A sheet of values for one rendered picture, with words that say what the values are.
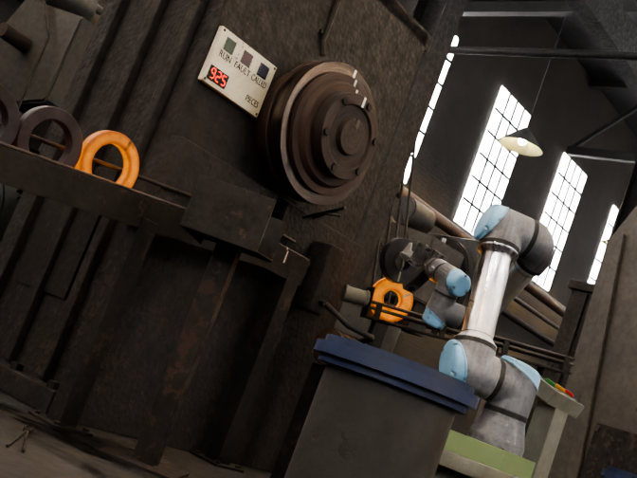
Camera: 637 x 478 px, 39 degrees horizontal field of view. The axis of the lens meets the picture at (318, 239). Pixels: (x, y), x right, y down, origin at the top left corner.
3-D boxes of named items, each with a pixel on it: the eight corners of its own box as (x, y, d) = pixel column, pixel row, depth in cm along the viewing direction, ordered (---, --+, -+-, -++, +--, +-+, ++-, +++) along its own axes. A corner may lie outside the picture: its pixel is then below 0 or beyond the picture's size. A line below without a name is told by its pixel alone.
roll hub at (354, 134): (299, 156, 281) (330, 76, 285) (349, 191, 301) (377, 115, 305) (312, 158, 277) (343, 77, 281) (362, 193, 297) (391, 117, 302)
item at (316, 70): (245, 168, 279) (300, 33, 286) (333, 223, 313) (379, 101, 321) (260, 171, 275) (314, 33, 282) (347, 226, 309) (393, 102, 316)
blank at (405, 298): (373, 326, 313) (377, 326, 310) (363, 283, 313) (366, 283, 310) (414, 315, 317) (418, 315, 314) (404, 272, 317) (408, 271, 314)
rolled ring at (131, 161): (83, 128, 229) (76, 127, 231) (78, 200, 231) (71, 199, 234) (142, 133, 243) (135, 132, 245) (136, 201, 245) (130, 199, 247)
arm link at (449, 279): (445, 296, 272) (458, 270, 271) (427, 284, 282) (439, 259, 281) (464, 303, 276) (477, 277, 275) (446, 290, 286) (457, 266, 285)
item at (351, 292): (338, 301, 311) (342, 284, 312) (362, 307, 314) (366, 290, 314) (343, 301, 306) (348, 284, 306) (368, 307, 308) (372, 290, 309)
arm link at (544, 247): (572, 227, 256) (484, 322, 290) (538, 211, 255) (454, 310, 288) (573, 255, 248) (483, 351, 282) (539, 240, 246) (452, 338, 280)
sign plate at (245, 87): (197, 79, 270) (219, 26, 273) (252, 117, 289) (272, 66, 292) (202, 79, 269) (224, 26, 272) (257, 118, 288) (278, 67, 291)
